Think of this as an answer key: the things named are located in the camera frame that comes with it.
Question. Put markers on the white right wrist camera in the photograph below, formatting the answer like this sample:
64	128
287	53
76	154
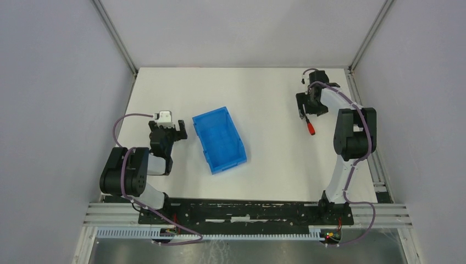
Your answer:
305	80

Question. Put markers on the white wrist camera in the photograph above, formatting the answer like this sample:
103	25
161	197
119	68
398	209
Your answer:
305	80
164	119

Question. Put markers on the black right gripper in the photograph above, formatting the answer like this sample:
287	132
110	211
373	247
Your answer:
301	98

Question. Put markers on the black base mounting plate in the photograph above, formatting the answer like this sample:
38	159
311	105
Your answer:
243	216

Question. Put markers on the right aluminium corner post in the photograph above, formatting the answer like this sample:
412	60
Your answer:
382	13

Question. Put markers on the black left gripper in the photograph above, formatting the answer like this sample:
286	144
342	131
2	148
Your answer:
153	125

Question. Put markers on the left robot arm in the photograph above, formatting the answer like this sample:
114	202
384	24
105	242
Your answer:
125	173

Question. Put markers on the aluminium corner post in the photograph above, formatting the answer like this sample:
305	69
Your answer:
382	13
115	36

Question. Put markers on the red handled screwdriver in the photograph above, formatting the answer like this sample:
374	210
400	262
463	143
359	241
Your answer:
309	126

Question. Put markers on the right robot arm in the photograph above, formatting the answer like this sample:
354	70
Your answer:
354	138

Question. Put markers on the white slotted cable duct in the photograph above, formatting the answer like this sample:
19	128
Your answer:
163	234

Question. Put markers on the aluminium front frame rail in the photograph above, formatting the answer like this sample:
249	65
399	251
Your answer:
388	215

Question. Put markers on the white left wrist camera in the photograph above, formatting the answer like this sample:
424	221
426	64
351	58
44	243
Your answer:
164	119

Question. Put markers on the blue plastic bin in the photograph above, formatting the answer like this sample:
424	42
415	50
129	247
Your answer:
222	145

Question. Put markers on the left aluminium corner post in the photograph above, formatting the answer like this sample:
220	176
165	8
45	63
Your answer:
115	36

